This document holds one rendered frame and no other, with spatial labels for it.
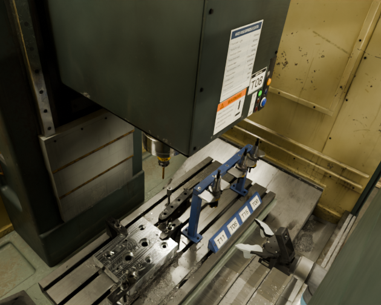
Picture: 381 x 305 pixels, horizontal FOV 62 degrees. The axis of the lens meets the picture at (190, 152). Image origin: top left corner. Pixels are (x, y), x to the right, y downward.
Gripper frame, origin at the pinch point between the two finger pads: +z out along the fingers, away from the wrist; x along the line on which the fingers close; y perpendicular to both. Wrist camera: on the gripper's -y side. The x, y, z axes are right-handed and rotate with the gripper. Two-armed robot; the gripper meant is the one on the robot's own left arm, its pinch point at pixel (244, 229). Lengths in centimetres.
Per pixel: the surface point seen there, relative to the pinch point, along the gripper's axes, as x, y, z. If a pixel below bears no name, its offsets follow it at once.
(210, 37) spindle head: -11, -66, 17
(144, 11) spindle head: -14, -68, 35
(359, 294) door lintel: -63, -75, -24
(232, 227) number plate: 27.8, 36.3, 14.1
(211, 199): 12.2, 8.4, 20.9
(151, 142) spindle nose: -9.1, -25.4, 36.4
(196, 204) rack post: 11.6, 15.3, 27.2
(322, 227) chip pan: 88, 65, -23
